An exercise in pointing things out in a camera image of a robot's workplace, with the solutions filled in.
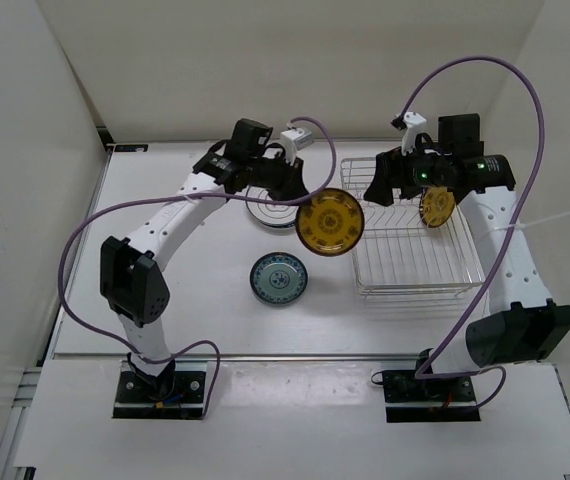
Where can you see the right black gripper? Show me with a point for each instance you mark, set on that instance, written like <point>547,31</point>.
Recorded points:
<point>380,191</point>

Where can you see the light blue patterned plate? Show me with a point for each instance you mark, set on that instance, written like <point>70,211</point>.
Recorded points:
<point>278,278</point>

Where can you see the left dark label sticker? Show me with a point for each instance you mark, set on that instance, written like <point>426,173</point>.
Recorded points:
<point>131,148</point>

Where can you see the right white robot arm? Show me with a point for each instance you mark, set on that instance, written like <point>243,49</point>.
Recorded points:
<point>513,318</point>

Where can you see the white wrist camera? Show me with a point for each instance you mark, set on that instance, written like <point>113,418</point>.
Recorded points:
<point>294,140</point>
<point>411,124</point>

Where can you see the white plate teal line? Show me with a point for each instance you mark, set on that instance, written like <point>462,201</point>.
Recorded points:
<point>270,207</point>

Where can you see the metal wire dish rack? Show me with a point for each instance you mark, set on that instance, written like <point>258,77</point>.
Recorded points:
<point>399,255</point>

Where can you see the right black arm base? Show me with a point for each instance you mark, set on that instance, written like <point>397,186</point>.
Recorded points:
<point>409,400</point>

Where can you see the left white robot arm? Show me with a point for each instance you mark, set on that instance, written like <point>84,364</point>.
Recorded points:
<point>131,269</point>

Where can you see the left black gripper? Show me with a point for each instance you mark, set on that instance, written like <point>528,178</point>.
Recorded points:
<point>292,183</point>

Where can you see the yellow patterned plate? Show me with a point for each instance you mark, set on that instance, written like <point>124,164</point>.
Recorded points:
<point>436,206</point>
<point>331,223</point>

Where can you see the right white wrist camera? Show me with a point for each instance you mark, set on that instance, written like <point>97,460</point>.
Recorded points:
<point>411,124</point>

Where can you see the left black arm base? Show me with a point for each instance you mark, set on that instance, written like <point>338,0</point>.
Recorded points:
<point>183,400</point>

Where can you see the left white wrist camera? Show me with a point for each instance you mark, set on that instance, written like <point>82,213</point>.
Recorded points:
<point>294,140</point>

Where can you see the aluminium table rail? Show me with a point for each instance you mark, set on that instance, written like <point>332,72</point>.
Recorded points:
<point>403,357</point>

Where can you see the dark blue rim plate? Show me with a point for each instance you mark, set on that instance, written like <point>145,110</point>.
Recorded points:
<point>265,220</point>

